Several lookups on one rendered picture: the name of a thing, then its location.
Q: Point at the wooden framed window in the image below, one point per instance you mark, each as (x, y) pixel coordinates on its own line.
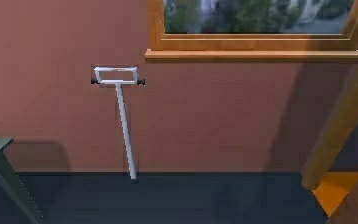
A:
(253, 45)

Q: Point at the dark green table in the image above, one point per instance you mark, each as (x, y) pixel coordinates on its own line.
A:
(0, 166)

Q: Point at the brown wooden door frame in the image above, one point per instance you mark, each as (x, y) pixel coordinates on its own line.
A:
(340, 133)

